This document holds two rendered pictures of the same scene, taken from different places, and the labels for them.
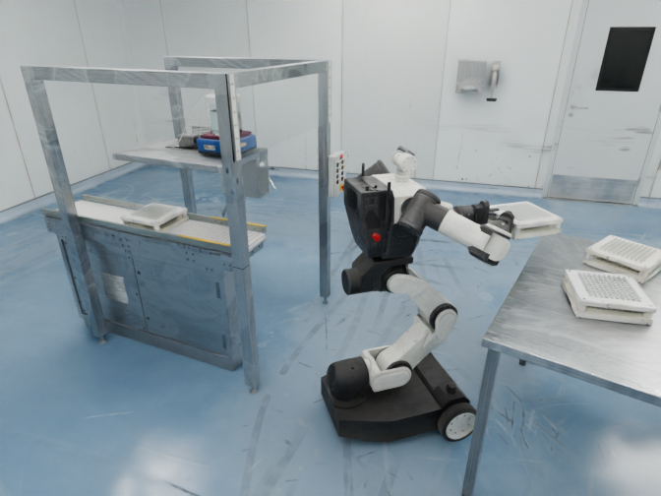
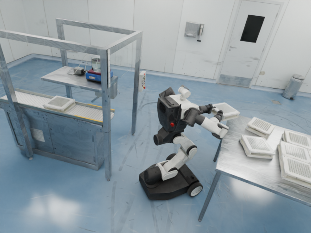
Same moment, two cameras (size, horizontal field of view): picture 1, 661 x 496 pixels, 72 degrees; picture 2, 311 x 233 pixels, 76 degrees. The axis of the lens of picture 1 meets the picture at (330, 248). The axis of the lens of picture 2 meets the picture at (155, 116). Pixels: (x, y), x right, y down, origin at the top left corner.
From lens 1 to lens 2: 0.49 m
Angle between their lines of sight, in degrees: 14
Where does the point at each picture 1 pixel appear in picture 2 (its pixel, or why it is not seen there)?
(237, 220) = (107, 113)
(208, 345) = (85, 160)
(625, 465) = (252, 201)
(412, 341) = (178, 159)
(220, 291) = (94, 139)
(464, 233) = (211, 127)
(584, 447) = (239, 194)
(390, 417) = (170, 190)
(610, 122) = (244, 54)
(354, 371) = (156, 173)
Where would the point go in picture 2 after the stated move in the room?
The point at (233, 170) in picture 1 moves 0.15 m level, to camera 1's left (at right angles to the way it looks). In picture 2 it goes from (107, 92) to (90, 91)
